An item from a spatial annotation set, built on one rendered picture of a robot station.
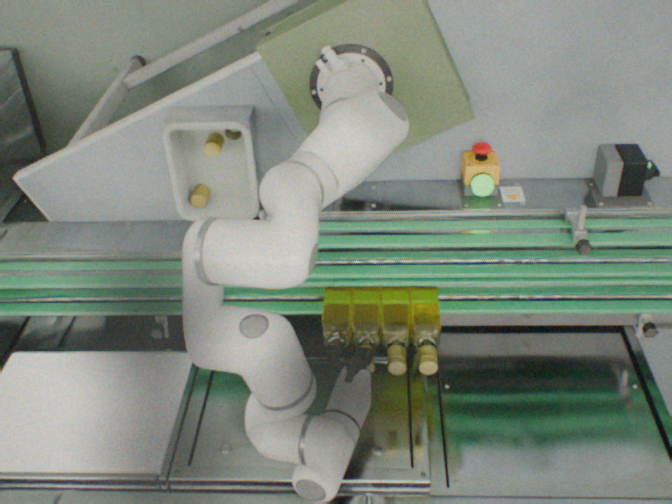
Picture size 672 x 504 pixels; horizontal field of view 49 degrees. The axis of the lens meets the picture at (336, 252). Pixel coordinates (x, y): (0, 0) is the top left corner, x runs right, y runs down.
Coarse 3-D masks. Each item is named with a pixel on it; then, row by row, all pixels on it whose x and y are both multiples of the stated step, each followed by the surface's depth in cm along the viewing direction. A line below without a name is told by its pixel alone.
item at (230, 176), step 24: (168, 144) 147; (192, 144) 155; (240, 144) 154; (192, 168) 158; (216, 168) 158; (240, 168) 158; (192, 192) 161; (216, 192) 161; (240, 192) 161; (192, 216) 157; (216, 216) 157; (240, 216) 156
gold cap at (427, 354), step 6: (420, 348) 138; (426, 348) 137; (432, 348) 137; (420, 354) 137; (426, 354) 136; (432, 354) 136; (420, 360) 136; (426, 360) 134; (432, 360) 135; (420, 366) 135; (426, 366) 135; (432, 366) 135; (426, 372) 136; (432, 372) 136
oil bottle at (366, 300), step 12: (360, 288) 150; (372, 288) 150; (360, 300) 147; (372, 300) 147; (360, 312) 144; (372, 312) 144; (360, 324) 141; (372, 324) 141; (360, 336) 141; (372, 336) 141
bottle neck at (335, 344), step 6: (330, 342) 140; (336, 342) 140; (342, 342) 141; (330, 348) 139; (336, 348) 138; (342, 348) 139; (330, 354) 137; (336, 354) 137; (342, 354) 139; (330, 360) 138; (336, 360) 139; (342, 360) 138
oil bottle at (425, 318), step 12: (420, 288) 149; (432, 288) 149; (420, 300) 146; (432, 300) 146; (420, 312) 144; (432, 312) 143; (420, 324) 141; (432, 324) 141; (420, 336) 140; (432, 336) 140
